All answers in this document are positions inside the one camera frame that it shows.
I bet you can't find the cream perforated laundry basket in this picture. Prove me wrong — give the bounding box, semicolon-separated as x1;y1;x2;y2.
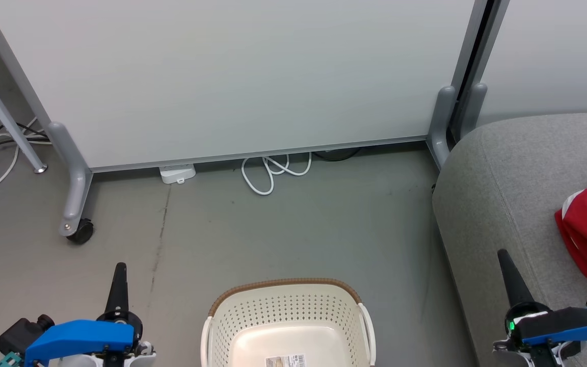
201;278;377;367

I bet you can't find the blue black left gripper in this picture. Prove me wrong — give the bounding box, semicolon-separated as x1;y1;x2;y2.
23;262;144;366

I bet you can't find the coiled white cable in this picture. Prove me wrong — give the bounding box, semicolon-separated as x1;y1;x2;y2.
241;151;313;196

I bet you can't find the large white partition panel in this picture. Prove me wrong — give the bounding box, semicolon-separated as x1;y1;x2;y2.
0;0;489;173

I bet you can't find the white power strip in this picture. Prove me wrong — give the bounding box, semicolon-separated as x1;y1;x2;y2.
159;163;197;185

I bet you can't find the narrow white partition panel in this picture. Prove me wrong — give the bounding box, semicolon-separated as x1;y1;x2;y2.
477;0;587;127

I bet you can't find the grey metal table leg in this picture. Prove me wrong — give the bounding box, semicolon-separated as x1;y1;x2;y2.
0;50;48;174

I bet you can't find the grey partition foot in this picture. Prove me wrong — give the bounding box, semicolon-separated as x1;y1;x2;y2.
426;86;458;170
46;121;93;238
459;82;488;139

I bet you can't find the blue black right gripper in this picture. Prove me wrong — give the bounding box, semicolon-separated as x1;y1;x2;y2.
497;248;587;353

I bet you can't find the grey fabric sofa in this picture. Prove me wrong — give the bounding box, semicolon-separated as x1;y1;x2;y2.
432;112;587;367

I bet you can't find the barcode sticker label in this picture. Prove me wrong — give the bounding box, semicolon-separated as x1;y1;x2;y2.
265;354;307;367

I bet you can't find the black caster wheel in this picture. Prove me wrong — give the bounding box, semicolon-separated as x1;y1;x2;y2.
66;218;95;245

